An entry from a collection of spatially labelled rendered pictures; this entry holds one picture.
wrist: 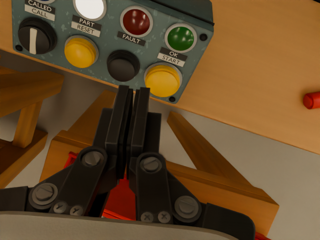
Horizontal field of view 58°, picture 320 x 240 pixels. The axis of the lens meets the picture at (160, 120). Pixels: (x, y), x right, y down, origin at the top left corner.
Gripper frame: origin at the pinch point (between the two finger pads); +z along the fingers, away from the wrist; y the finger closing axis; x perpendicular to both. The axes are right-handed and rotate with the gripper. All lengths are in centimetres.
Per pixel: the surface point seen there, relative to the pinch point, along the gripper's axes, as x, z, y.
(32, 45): -1.9, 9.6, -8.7
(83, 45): -1.5, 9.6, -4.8
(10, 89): -32, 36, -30
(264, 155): -89, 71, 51
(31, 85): -39, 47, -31
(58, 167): -21.9, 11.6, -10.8
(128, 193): -19.6, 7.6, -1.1
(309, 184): -100, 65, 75
